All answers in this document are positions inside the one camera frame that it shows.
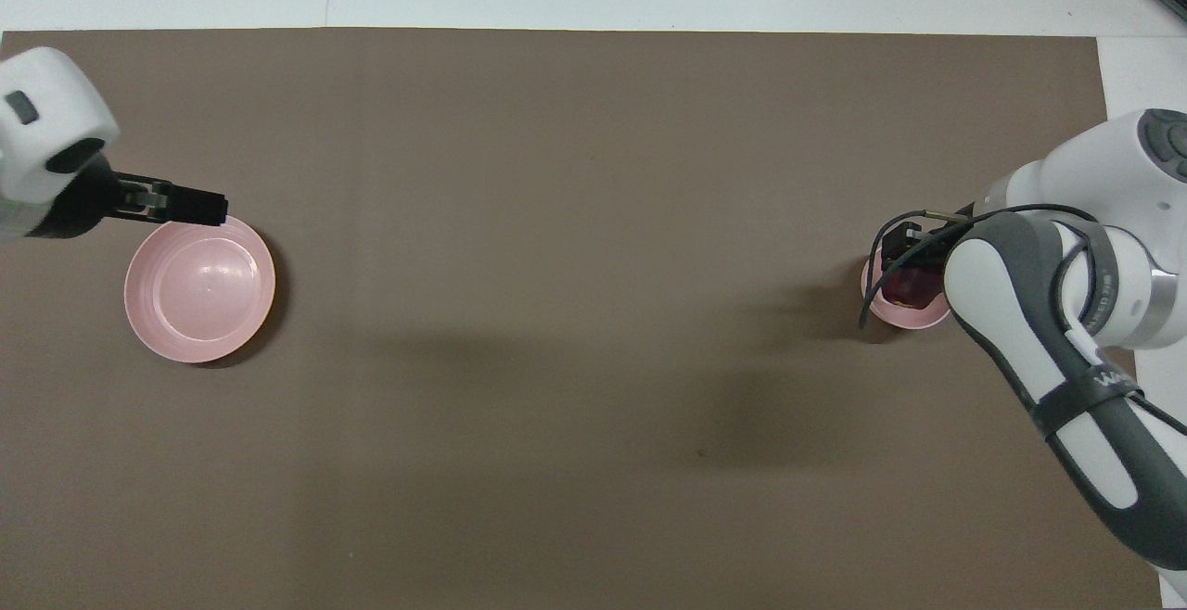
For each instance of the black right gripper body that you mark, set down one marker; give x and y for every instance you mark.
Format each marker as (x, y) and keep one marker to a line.
(913, 244)

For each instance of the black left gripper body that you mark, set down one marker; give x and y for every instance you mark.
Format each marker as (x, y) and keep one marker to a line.
(79, 207)

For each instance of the dark red apple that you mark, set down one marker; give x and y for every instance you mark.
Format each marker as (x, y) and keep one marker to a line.
(913, 290)

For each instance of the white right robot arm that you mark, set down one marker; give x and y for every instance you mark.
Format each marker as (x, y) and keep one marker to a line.
(1066, 248)

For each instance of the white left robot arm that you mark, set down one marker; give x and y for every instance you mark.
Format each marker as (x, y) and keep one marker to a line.
(46, 119)

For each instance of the pink bowl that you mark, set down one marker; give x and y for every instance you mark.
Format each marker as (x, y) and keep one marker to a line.
(904, 318)

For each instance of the pink plate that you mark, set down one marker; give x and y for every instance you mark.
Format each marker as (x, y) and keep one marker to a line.
(199, 290)

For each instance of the brown table mat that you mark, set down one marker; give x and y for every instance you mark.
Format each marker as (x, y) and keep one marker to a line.
(593, 221)

